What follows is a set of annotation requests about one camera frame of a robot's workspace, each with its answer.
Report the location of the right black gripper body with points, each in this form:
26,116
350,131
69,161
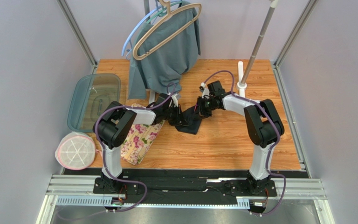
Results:
202,106

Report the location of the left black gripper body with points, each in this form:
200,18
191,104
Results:
173,115

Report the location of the black paper napkin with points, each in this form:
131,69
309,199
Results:
193,120

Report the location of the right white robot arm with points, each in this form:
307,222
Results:
264,128

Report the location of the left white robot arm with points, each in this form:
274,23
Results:
113,126

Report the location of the white garment rack base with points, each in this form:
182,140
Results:
152,96

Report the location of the floral fabric tray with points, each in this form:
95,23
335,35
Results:
138,142

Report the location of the grey pole white base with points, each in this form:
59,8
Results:
242,72

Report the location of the grey-green hanging shirt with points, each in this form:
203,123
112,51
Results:
162,70

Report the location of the clear teal container lid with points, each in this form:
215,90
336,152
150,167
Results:
92,95

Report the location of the light blue clothes hanger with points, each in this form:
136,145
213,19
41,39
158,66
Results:
162,10

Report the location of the beige clothes hanger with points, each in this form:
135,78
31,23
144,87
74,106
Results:
194,10

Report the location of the white pink mesh basket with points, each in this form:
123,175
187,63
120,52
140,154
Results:
77,151

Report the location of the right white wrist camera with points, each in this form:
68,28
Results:
205,91

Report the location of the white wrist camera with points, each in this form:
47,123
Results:
175,100
205,91

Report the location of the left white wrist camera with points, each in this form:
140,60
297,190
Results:
175,100

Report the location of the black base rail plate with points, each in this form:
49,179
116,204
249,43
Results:
183,186

